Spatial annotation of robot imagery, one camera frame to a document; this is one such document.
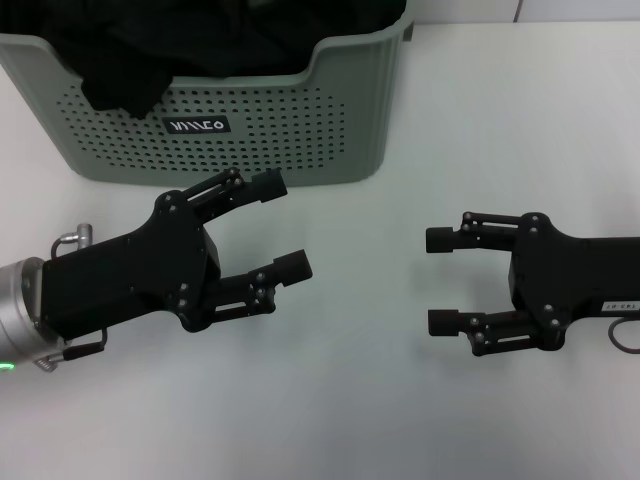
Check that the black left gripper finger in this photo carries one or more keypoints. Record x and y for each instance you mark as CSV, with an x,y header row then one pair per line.
x,y
267,187
292,267

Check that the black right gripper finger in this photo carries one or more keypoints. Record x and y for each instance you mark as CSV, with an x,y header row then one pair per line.
x,y
445,322
442,240

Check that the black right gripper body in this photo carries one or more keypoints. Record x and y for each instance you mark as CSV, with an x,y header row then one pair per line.
x,y
575,275

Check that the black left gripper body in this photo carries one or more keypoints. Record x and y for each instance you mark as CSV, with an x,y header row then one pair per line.
x,y
130,280

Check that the green perforated storage box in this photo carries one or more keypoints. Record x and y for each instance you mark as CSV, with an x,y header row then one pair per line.
x,y
280,140

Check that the silver metal connector plug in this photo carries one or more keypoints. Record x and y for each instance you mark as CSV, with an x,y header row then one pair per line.
x,y
75,234

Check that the black cloth pile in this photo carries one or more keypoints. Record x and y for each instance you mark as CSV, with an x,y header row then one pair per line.
x,y
200,35

